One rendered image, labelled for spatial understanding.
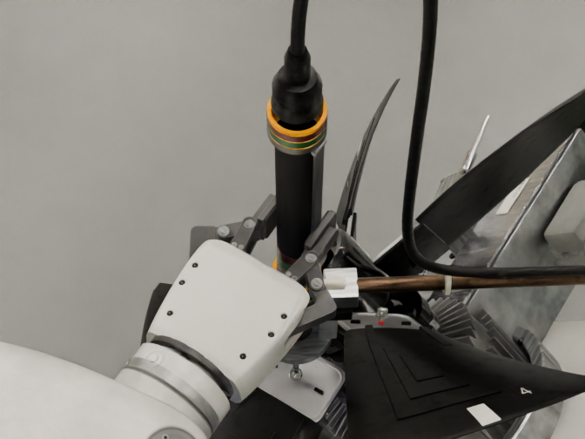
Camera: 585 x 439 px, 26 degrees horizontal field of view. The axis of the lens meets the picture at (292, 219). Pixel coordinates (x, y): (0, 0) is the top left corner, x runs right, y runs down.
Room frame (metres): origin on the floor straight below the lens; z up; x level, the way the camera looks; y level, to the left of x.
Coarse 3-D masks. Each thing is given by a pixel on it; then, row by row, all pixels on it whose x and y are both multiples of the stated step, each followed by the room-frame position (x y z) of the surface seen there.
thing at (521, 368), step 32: (352, 352) 0.49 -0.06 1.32; (384, 352) 0.49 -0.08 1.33; (416, 352) 0.49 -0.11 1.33; (448, 352) 0.49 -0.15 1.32; (480, 352) 0.49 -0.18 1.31; (352, 384) 0.44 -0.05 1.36; (384, 384) 0.44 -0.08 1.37; (416, 384) 0.43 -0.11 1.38; (448, 384) 0.43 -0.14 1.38; (480, 384) 0.43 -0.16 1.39; (512, 384) 0.43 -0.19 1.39; (544, 384) 0.43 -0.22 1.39; (576, 384) 0.42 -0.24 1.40; (352, 416) 0.40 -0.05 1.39; (384, 416) 0.40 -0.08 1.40; (416, 416) 0.39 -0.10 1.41; (448, 416) 0.39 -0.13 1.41; (512, 416) 0.38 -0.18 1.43
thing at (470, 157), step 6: (486, 120) 0.94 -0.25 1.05; (480, 132) 0.92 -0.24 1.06; (480, 138) 0.91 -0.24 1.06; (474, 144) 0.90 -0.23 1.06; (468, 150) 0.88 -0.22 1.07; (474, 150) 0.89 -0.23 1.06; (468, 156) 0.87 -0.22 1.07; (474, 156) 0.87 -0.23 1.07; (462, 162) 0.86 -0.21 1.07; (468, 162) 0.86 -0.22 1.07; (462, 168) 0.85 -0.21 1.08; (468, 168) 0.85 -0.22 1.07; (426, 270) 0.69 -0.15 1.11
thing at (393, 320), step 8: (360, 320) 0.56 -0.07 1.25; (368, 320) 0.56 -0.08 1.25; (376, 320) 0.56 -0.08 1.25; (384, 320) 0.56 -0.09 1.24; (392, 320) 0.56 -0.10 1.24; (400, 320) 0.57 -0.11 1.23; (408, 320) 0.57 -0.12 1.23; (344, 328) 0.54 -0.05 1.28; (352, 328) 0.53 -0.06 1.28; (416, 328) 0.55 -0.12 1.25
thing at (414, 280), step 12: (396, 276) 0.53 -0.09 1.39; (408, 276) 0.53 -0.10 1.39; (420, 276) 0.53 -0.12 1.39; (432, 276) 0.53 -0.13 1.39; (444, 276) 0.53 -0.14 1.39; (564, 276) 0.53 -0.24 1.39; (576, 276) 0.53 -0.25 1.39; (360, 288) 0.52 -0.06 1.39; (372, 288) 0.52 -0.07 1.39; (384, 288) 0.52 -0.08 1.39; (396, 288) 0.52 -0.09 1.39; (408, 288) 0.52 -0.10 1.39; (420, 288) 0.52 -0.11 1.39; (432, 288) 0.52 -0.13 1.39; (444, 288) 0.52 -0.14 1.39; (456, 288) 0.52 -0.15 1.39; (468, 288) 0.52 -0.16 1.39
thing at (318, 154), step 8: (312, 152) 0.51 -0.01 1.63; (320, 152) 0.51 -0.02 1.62; (320, 160) 0.51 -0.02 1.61; (320, 168) 0.51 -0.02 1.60; (320, 176) 0.51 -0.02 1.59; (320, 184) 0.51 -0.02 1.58; (320, 192) 0.51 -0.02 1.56; (312, 200) 0.51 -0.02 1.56; (320, 200) 0.52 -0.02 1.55; (312, 208) 0.51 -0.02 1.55; (320, 208) 0.52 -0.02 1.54; (312, 216) 0.51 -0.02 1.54; (320, 216) 0.52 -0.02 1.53; (312, 224) 0.51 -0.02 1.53
